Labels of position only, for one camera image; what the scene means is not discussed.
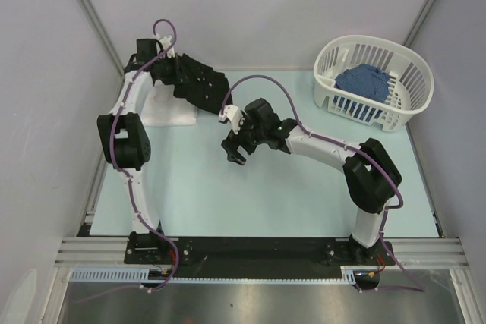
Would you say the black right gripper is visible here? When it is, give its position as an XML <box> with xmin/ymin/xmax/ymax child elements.
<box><xmin>222</xmin><ymin>112</ymin><xmax>267</xmax><ymax>165</ymax></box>

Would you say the black long sleeve shirt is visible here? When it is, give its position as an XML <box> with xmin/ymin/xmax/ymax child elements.
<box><xmin>173</xmin><ymin>54</ymin><xmax>233</xmax><ymax>115</ymax></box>

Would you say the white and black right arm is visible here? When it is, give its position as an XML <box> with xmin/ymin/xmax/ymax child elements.
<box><xmin>219</xmin><ymin>99</ymin><xmax>402</xmax><ymax>264</ymax></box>

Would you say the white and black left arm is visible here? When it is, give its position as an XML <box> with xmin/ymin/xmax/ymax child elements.
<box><xmin>96</xmin><ymin>36</ymin><xmax>178</xmax><ymax>264</ymax></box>

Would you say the folded white shirt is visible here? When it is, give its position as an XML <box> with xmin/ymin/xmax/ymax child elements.
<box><xmin>141</xmin><ymin>80</ymin><xmax>197</xmax><ymax>127</ymax></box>

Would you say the blue crumpled shirt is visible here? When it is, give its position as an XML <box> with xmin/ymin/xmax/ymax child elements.
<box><xmin>333</xmin><ymin>64</ymin><xmax>391</xmax><ymax>122</ymax></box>

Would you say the white plastic laundry basket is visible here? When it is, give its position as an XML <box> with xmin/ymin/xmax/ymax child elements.
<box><xmin>313</xmin><ymin>35</ymin><xmax>434</xmax><ymax>132</ymax></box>

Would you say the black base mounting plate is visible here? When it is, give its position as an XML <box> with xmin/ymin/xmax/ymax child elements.
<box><xmin>124</xmin><ymin>232</ymin><xmax>395</xmax><ymax>281</ymax></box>

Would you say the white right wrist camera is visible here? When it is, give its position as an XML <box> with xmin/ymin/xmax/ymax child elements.
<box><xmin>218</xmin><ymin>105</ymin><xmax>245</xmax><ymax>134</ymax></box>

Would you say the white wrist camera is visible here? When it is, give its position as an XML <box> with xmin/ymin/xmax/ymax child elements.
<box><xmin>218</xmin><ymin>105</ymin><xmax>245</xmax><ymax>134</ymax></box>
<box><xmin>158</xmin><ymin>35</ymin><xmax>176</xmax><ymax>58</ymax></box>

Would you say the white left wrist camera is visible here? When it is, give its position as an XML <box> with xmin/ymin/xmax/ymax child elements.
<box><xmin>158</xmin><ymin>35</ymin><xmax>176</xmax><ymax>58</ymax></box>

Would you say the white slotted cable duct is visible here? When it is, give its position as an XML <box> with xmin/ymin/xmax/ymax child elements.
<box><xmin>70</xmin><ymin>268</ymin><xmax>379</xmax><ymax>286</ymax></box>

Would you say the aluminium frame rail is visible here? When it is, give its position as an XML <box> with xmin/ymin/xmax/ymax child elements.
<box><xmin>55</xmin><ymin>237</ymin><xmax>469</xmax><ymax>269</ymax></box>

